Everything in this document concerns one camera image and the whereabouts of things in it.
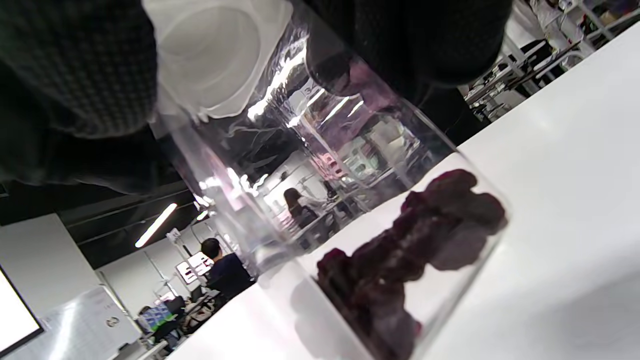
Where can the person's right hand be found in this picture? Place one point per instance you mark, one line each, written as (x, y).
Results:
(75, 75)

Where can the white square jar lid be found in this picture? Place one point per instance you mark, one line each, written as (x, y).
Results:
(215, 55)

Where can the clear square coffee jar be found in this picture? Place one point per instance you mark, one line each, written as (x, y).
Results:
(310, 165)

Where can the ceiling light tube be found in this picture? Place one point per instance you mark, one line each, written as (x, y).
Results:
(156, 225)

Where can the white wall board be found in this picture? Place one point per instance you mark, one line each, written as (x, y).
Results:
(85, 325)

